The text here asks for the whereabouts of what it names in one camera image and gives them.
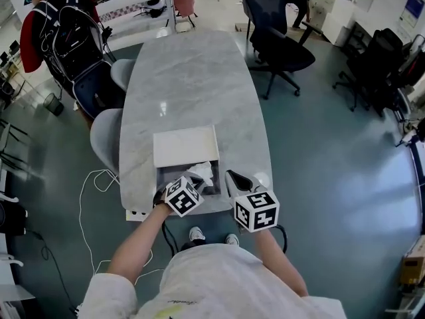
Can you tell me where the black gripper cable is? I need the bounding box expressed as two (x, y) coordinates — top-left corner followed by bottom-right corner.
(161, 220), (181, 256)
(274, 224), (289, 255)

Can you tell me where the person's white left shoe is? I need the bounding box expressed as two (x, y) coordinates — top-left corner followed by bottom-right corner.
(189, 226), (206, 243)

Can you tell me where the blue wall poster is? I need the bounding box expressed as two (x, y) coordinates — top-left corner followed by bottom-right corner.
(399, 0), (425, 29)

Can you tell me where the white paper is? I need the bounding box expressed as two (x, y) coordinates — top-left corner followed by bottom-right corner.
(189, 161), (214, 185)

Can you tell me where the white floor cable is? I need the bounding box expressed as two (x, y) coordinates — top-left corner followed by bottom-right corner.
(78, 168), (164, 286)

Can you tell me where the pink chair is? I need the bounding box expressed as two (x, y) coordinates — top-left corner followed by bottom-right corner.
(172, 0), (198, 30)

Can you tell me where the white power strip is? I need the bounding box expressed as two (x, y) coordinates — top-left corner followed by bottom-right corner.
(125, 208), (151, 223)

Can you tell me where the brown cardboard box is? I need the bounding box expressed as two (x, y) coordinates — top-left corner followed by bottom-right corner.
(399, 233), (425, 286)

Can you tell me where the grey shell chair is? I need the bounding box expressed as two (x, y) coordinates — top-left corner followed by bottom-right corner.
(110, 58), (137, 93)
(90, 108), (124, 176)

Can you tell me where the person's white shirt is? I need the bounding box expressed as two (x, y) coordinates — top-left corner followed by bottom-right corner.
(77, 243), (349, 319)

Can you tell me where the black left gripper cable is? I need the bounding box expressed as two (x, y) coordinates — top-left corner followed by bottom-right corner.
(161, 220), (181, 256)

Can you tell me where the black floor cable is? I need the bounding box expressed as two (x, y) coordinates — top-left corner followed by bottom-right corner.
(25, 230), (80, 314)

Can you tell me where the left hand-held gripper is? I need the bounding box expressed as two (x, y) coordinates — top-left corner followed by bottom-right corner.
(152, 174), (207, 219)

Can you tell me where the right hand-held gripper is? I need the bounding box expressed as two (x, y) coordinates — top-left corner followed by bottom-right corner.
(224, 169), (281, 235)

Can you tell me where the black mesh trash bin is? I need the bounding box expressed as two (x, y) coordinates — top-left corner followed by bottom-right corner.
(42, 92), (65, 117)

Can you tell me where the person's right forearm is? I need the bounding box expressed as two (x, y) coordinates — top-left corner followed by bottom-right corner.
(254, 227), (309, 298)

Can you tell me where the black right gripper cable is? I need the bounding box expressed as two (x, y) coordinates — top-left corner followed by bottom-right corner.
(274, 224), (289, 255)

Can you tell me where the white cabinet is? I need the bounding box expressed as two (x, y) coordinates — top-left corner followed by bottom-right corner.
(321, 0), (359, 47)

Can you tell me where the white box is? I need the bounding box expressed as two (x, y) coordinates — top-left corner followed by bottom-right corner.
(152, 125), (222, 198)

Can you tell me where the black office chair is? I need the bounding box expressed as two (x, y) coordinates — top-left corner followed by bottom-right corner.
(241, 0), (317, 100)
(332, 27), (410, 118)

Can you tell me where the person's left forearm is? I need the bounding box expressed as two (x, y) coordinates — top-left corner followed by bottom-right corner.
(107, 203), (174, 284)

